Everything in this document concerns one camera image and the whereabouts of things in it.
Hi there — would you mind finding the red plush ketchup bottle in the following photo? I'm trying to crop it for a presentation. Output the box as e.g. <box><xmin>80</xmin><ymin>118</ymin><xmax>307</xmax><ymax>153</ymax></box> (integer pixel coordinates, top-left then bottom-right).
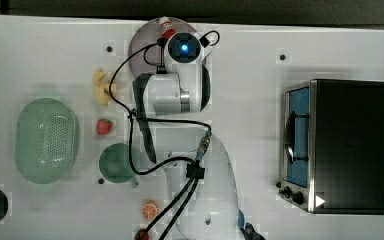
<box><xmin>158</xmin><ymin>17</ymin><xmax>176</xmax><ymax>40</ymax></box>

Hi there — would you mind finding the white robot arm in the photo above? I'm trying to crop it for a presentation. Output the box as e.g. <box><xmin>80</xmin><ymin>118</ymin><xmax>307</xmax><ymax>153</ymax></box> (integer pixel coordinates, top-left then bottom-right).
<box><xmin>131</xmin><ymin>32</ymin><xmax>245</xmax><ymax>240</ymax></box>

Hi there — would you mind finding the grey round plate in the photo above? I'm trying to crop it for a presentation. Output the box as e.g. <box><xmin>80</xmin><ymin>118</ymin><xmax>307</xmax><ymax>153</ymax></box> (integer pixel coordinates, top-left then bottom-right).
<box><xmin>128</xmin><ymin>17</ymin><xmax>203</xmax><ymax>78</ymax></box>

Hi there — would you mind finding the green mug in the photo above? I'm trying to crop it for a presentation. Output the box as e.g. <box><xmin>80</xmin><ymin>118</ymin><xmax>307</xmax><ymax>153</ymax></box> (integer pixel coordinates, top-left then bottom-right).
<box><xmin>99</xmin><ymin>143</ymin><xmax>140</xmax><ymax>188</ymax></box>

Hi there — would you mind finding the red plush strawberry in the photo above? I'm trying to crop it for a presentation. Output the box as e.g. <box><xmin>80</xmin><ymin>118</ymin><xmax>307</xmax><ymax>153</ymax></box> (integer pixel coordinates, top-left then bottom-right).
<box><xmin>95</xmin><ymin>119</ymin><xmax>113</xmax><ymax>136</ymax></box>

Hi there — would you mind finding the yellow plush banana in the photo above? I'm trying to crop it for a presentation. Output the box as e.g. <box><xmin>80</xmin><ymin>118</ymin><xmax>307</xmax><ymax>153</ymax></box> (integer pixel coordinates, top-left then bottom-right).
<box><xmin>92</xmin><ymin>68</ymin><xmax>116</xmax><ymax>106</ymax></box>

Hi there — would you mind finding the plush orange slice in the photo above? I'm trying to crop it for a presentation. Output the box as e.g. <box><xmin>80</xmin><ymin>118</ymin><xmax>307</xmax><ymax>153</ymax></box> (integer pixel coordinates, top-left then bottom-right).
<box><xmin>141</xmin><ymin>200</ymin><xmax>158</xmax><ymax>221</ymax></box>

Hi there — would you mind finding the small red plush fruit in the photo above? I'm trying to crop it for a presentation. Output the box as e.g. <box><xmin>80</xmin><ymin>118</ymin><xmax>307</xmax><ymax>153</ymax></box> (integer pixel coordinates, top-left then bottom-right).
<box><xmin>134</xmin><ymin>229</ymin><xmax>149</xmax><ymax>240</ymax></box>

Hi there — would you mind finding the silver toaster oven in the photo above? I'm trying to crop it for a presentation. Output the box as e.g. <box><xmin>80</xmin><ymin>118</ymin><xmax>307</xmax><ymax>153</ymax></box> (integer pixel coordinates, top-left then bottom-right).
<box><xmin>276</xmin><ymin>79</ymin><xmax>384</xmax><ymax>215</ymax></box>

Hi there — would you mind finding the green perforated colander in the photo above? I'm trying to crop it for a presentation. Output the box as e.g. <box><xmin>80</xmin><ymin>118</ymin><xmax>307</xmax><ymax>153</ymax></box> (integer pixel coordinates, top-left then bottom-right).
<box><xmin>14</xmin><ymin>98</ymin><xmax>80</xmax><ymax>184</ymax></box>

